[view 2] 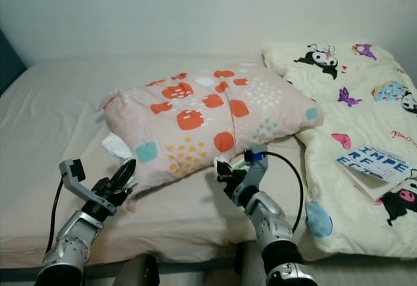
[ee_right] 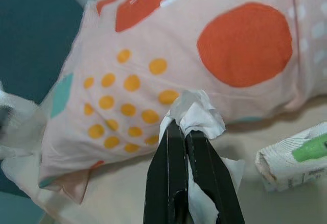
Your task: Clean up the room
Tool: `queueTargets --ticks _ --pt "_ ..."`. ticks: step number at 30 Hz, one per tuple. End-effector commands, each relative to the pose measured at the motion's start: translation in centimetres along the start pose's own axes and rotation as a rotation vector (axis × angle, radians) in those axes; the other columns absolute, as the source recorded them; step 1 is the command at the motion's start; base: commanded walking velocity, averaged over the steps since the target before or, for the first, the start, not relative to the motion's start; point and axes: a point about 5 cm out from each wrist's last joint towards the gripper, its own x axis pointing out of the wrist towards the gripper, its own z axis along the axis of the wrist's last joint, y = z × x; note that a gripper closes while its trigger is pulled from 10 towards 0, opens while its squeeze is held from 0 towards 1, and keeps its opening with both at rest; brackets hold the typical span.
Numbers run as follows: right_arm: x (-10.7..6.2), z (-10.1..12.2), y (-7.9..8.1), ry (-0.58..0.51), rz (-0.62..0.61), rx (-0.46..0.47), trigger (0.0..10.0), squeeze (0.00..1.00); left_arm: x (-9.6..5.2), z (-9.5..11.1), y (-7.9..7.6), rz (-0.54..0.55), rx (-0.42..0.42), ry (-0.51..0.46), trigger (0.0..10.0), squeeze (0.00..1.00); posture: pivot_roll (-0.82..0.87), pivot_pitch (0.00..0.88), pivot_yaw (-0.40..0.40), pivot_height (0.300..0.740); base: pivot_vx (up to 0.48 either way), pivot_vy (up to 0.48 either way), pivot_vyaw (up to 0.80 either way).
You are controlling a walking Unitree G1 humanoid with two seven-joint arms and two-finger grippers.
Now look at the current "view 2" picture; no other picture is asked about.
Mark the cream cartoon print blanket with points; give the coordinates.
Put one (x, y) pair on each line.
(319, 97)

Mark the beige sheeted bed mattress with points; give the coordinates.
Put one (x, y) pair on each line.
(58, 129)

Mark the pink pillow with orange patches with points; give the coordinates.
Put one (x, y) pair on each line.
(202, 120)

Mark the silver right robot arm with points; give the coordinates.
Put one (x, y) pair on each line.
(273, 227)

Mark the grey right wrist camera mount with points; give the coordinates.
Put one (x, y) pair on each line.
(253, 178)

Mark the white book with blue letters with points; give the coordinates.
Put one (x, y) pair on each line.
(374, 159)

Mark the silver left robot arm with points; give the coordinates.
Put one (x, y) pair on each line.
(75, 247)

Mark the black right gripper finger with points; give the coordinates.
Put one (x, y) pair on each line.
(224, 171)
(236, 166)

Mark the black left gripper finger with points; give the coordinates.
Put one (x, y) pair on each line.
(125, 174)
(131, 179)

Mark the white and green tube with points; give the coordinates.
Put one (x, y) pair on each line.
(240, 163)

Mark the crumpled white tissue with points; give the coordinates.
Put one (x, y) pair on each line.
(117, 146)

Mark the dark blue padded headboard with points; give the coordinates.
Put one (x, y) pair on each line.
(6, 64)

